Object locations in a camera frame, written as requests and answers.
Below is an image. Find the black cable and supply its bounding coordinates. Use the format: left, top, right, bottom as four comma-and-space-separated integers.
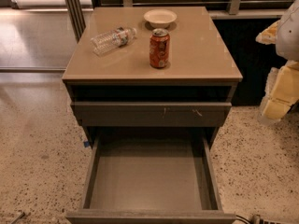
235, 214, 253, 224

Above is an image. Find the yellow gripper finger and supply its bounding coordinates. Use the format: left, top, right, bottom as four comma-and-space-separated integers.
261, 61, 299, 120
255, 21, 278, 45

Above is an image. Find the grey drawer cabinet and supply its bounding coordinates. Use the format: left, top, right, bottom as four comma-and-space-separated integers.
63, 7, 242, 142

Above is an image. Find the blue tape piece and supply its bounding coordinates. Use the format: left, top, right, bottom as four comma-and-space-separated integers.
83, 141, 90, 147

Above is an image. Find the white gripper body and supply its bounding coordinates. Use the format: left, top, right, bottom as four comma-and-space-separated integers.
276, 0, 299, 61

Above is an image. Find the open grey middle drawer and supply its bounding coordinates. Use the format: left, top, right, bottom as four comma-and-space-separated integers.
66, 137, 236, 224

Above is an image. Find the closed grey top drawer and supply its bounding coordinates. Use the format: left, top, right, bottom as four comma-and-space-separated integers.
71, 102, 232, 127

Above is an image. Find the grey floor object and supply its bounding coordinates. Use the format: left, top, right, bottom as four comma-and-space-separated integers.
10, 212, 25, 224

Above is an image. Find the clear plastic water bottle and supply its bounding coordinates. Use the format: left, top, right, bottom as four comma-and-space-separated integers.
91, 27, 137, 56

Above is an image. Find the orange soda can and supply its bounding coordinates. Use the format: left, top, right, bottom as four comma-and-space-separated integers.
149, 28, 170, 68

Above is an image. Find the white bowl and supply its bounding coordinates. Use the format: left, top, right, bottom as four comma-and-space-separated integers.
144, 9, 177, 28

